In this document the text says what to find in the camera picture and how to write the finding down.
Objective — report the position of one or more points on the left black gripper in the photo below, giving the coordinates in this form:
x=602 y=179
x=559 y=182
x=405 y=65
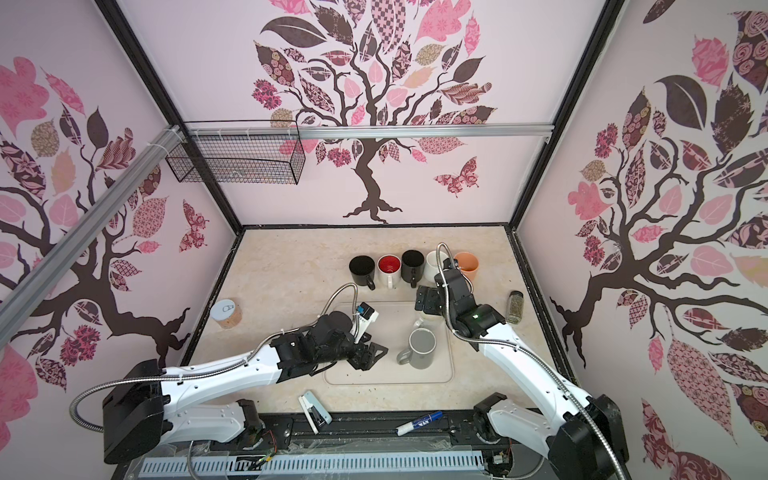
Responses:
x=365 y=357

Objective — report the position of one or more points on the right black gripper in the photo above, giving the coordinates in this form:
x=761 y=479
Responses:
x=420 y=296

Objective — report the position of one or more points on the white ribbed-bottom mug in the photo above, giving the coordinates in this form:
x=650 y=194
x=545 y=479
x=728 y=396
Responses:
x=434 y=264

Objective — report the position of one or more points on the peach orange mug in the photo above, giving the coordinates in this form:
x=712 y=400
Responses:
x=468 y=263

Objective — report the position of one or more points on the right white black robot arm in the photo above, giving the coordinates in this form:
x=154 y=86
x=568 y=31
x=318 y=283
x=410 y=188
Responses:
x=581 y=435

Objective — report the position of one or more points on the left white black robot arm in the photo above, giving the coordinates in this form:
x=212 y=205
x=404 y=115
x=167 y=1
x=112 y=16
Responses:
x=153 y=406

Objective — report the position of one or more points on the grey mug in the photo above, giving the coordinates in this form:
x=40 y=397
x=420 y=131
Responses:
x=419 y=353

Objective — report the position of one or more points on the white teal stapler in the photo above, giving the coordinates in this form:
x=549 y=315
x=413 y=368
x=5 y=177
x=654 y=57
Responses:
x=316 y=414

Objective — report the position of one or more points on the blue white marker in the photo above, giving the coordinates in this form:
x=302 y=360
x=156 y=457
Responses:
x=418 y=423

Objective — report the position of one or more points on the glass spice jar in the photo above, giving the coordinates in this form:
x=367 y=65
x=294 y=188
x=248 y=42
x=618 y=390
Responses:
x=515 y=307

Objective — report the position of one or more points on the orange tin can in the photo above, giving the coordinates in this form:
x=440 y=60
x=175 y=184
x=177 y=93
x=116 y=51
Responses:
x=226 y=313

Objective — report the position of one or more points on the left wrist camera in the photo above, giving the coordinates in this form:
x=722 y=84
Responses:
x=365 y=316

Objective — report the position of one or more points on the black base frame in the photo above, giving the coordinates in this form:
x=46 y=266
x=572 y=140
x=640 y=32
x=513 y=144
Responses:
x=356 y=432

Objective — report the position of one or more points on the black wire basket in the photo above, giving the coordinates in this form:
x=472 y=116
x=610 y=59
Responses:
x=271 y=153

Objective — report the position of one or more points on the horizontal aluminium rail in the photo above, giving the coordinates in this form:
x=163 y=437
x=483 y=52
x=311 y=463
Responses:
x=380 y=132

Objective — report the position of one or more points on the white slotted cable duct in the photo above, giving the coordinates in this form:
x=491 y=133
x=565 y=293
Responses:
x=243 y=466

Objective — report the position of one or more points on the diagonal aluminium rail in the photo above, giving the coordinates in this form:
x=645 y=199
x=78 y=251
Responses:
x=24 y=299

